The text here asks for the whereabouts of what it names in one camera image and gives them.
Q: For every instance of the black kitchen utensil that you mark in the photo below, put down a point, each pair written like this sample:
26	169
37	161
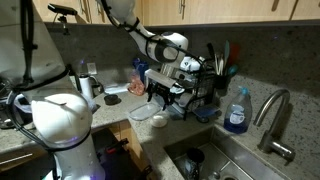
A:
210	50

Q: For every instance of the wooden upper cabinets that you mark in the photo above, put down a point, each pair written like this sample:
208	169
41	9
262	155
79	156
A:
216	10

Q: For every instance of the stainless steel sink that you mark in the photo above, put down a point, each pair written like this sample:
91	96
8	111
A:
240	156

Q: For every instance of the plain white mug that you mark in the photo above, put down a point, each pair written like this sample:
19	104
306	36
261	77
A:
177	90
186	100

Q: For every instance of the red spatula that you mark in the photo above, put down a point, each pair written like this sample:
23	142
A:
234	53

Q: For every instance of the blue dish soap bottle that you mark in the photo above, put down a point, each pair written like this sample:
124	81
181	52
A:
237	116

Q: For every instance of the clear glass bowl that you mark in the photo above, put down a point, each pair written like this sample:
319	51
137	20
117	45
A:
159	121

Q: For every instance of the black utensil holder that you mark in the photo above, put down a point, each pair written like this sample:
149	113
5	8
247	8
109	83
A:
221	86

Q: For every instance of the white wall outlet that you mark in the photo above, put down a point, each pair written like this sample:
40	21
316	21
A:
92	68

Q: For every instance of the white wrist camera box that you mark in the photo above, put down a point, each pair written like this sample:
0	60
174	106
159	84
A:
160	77

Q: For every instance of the small teal scraper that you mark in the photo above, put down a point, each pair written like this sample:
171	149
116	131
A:
232	69

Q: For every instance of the orange plastic bag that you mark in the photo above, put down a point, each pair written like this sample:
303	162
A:
136	85

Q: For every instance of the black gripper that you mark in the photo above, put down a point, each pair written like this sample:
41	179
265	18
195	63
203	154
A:
161	89

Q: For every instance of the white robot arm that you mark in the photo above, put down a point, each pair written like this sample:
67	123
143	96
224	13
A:
60	116

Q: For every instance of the stainless steel tumbler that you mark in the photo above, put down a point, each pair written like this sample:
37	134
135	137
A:
86	88

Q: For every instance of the black camera on stand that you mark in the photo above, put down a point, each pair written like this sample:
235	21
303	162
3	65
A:
61	9

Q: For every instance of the pale wooden utensil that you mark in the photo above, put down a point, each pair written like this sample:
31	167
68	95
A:
219	65

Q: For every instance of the dark robot mount platform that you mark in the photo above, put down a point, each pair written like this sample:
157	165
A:
113	166

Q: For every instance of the white paper sheet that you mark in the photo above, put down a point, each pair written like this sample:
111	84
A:
116	89

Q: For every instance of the rectangular clear plastic container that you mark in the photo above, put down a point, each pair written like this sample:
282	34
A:
145	111

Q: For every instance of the curved metal faucet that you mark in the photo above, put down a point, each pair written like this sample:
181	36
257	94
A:
273	140

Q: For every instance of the black two-tier dish rack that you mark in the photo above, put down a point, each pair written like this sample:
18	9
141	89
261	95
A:
206	90

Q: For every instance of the metal spoon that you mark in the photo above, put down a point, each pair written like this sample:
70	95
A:
216	174

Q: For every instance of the black countertop appliance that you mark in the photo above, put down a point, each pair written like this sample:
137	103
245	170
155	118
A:
8	106

